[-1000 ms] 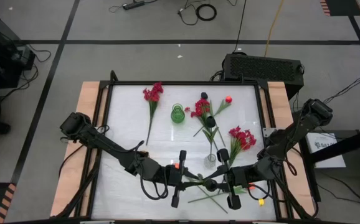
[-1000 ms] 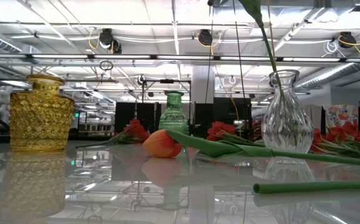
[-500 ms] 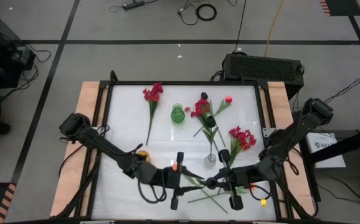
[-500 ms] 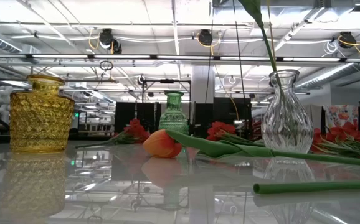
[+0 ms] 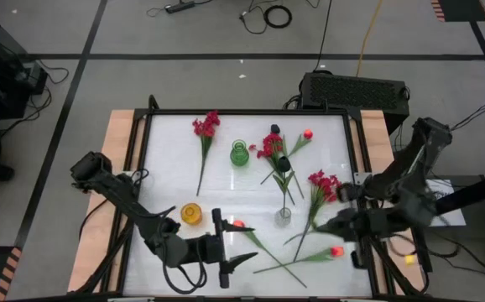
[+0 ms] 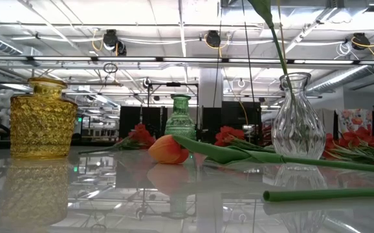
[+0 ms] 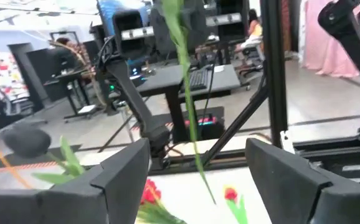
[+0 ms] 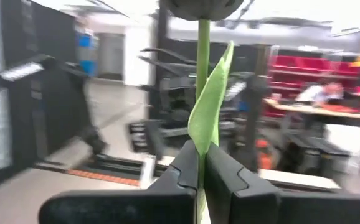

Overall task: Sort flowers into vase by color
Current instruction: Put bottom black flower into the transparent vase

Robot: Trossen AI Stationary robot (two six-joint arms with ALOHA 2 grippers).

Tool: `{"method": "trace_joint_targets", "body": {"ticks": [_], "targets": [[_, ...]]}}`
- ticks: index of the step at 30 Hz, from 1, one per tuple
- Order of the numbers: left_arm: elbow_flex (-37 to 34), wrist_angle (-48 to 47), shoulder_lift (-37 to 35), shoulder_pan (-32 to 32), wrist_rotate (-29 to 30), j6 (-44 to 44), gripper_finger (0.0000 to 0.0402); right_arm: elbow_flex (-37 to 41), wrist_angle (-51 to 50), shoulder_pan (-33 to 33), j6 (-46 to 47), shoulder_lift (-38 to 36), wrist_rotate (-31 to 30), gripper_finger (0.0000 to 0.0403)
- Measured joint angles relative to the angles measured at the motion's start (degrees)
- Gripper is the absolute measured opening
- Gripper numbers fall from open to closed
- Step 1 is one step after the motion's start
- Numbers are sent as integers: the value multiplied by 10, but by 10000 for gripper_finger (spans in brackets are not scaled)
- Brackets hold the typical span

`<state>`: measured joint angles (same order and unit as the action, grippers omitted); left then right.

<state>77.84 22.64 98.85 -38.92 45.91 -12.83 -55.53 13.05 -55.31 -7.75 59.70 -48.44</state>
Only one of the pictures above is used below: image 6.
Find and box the green glass vase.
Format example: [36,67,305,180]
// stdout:
[164,94,197,140]

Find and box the orange artificial tulip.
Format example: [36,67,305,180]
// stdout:
[263,187,374,203]
[148,134,374,175]

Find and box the red artificial flower bunch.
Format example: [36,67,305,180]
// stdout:
[214,126,275,153]
[321,126,374,164]
[78,123,157,155]

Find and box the clear ribbed glass vase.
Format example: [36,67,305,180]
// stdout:
[270,72,326,160]

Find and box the black artificial tulip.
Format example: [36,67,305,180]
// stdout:
[247,0,300,104]

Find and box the yellow textured glass vase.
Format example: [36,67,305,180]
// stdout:
[10,76,78,159]

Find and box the black partition panel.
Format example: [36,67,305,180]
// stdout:
[202,101,261,143]
[119,105,168,140]

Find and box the ceiling light strip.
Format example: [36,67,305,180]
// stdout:
[0,55,374,65]

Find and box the floral patterned cloth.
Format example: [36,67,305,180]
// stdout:
[335,109,373,135]

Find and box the white robot figure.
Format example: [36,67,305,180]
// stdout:
[0,89,15,129]

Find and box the black hanging cable loop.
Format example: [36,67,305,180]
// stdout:
[103,62,119,74]

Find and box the yellow hanging cable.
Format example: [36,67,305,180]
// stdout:
[276,0,287,71]

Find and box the silver ventilation duct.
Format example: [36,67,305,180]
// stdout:
[303,45,374,94]

